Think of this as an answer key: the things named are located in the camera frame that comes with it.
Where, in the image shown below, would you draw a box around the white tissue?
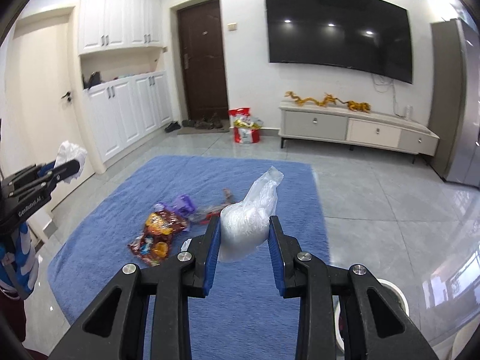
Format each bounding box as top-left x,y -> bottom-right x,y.
54,141 -> 88,184

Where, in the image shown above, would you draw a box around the purple wrapper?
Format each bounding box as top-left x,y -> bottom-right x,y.
154,194 -> 197,219

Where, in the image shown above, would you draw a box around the clear red plastic wrapper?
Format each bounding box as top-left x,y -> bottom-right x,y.
188,189 -> 235,224

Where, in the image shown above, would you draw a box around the clear white plastic bag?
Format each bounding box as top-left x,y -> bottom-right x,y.
219,166 -> 284,263

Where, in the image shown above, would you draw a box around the white trash bin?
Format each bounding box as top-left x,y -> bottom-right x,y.
334,279 -> 410,354

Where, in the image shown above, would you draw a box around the white interior door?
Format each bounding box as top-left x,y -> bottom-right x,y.
3,12 -> 97,211

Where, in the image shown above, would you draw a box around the white shoe cabinet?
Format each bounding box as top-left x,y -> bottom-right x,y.
83,71 -> 173,163

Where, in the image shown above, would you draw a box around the red orange snack bag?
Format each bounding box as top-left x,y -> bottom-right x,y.
128,209 -> 190,267

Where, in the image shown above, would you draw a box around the black shoe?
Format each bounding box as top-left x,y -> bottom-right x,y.
164,121 -> 182,133

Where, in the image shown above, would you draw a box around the blue shaggy rug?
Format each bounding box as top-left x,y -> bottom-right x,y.
46,154 -> 331,360

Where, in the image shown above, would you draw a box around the shoes on door mat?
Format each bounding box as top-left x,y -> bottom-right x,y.
181,113 -> 222,129

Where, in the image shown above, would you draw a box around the red white gift bag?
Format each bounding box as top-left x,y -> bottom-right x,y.
229,107 -> 264,144

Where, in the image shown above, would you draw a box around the dark brown entrance door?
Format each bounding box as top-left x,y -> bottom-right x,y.
177,0 -> 229,120

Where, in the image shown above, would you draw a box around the white grey TV cabinet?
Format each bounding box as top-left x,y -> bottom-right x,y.
278,101 -> 439,157

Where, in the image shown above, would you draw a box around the golden dragon ornament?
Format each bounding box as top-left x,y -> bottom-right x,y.
284,91 -> 371,113

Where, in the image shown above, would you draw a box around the grey refrigerator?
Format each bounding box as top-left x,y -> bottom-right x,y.
428,19 -> 479,188

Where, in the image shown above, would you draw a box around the white upper wall cabinet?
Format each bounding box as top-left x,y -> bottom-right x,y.
78,0 -> 163,55

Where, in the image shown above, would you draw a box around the wall mounted black television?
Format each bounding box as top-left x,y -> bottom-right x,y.
265,0 -> 413,84

